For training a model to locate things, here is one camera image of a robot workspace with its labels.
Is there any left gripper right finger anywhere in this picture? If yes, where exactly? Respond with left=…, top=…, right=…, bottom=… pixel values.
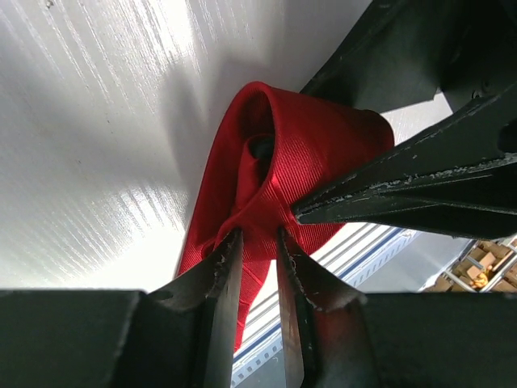
left=276, top=229, right=516, bottom=387

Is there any white slotted cable duct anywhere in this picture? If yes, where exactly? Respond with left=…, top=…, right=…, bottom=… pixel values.
left=229, top=232, right=421, bottom=388

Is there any red necktie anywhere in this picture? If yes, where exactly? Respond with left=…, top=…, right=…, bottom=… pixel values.
left=179, top=82, right=394, bottom=346

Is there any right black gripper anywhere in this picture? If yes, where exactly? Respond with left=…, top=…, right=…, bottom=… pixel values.
left=302, top=1, right=516, bottom=112

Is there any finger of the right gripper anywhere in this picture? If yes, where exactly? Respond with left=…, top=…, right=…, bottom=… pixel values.
left=293, top=85, right=516, bottom=239

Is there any aluminium mounting rail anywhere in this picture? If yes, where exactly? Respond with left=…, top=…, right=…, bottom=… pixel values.
left=243, top=223, right=417, bottom=342

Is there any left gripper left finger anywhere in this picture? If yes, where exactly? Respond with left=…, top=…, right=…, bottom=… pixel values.
left=1, top=230, right=243, bottom=387

